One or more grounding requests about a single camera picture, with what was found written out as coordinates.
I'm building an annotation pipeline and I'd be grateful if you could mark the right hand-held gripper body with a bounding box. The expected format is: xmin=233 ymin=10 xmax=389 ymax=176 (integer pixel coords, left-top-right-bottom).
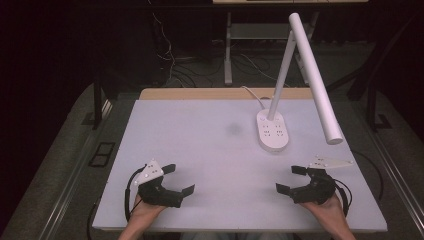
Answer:
xmin=289 ymin=154 xmax=354 ymax=205

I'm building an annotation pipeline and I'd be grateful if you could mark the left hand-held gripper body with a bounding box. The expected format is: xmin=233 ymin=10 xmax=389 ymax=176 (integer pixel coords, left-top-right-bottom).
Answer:
xmin=133 ymin=159 xmax=185 ymax=209

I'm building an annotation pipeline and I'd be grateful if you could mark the person's left hand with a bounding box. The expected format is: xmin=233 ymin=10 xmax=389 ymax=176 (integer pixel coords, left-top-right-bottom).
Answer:
xmin=127 ymin=195 xmax=167 ymax=224

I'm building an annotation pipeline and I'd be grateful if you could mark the person's right hand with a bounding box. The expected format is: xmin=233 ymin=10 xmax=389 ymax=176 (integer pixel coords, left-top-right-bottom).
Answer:
xmin=299 ymin=195 xmax=347 ymax=225

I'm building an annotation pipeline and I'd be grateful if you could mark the white desk lamp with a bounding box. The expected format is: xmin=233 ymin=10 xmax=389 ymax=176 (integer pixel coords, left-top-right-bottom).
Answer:
xmin=255 ymin=12 xmax=344 ymax=154

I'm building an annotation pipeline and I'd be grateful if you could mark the grey metal stand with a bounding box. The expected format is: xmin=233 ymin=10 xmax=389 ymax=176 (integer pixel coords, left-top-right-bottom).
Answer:
xmin=223 ymin=11 xmax=319 ymax=87

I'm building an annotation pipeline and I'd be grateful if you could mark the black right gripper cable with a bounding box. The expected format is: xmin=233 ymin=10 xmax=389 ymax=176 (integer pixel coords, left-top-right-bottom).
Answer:
xmin=334 ymin=179 xmax=354 ymax=218

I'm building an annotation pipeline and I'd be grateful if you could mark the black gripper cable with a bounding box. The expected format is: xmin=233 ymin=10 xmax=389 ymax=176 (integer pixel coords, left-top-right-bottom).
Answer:
xmin=334 ymin=179 xmax=354 ymax=218
xmin=124 ymin=164 xmax=148 ymax=222

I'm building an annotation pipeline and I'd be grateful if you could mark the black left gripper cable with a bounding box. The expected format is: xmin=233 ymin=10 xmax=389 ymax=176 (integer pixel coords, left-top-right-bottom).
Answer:
xmin=124 ymin=164 xmax=148 ymax=222

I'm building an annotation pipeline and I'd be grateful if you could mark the black cable beside table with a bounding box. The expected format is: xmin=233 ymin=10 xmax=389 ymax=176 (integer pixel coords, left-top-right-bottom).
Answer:
xmin=352 ymin=150 xmax=385 ymax=202

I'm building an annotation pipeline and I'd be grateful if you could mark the black floor frame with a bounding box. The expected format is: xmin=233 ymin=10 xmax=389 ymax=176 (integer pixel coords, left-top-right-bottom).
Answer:
xmin=87 ymin=141 xmax=116 ymax=168

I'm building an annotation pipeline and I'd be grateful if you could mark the white lamp cable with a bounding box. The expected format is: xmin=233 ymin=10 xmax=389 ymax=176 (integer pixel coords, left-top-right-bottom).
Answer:
xmin=241 ymin=85 xmax=272 ymax=102

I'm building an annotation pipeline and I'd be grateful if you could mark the black stand post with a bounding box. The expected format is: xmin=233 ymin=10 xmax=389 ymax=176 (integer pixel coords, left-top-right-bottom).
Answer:
xmin=365 ymin=83 xmax=394 ymax=132
xmin=92 ymin=81 xmax=104 ymax=131

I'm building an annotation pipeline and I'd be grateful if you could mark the tangle of floor cables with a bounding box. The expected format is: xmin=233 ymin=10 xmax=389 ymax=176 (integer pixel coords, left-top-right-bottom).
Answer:
xmin=146 ymin=0 xmax=278 ymax=88

